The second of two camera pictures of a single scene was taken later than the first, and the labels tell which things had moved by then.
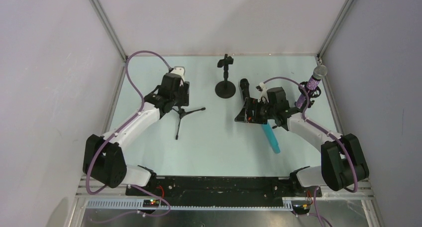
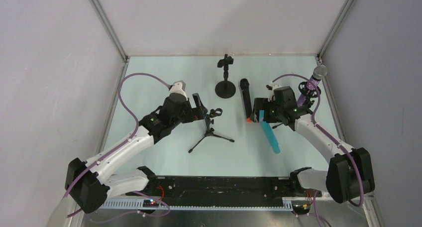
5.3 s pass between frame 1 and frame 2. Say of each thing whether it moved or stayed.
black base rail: stayed
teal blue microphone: stayed
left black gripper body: moved
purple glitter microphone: stayed
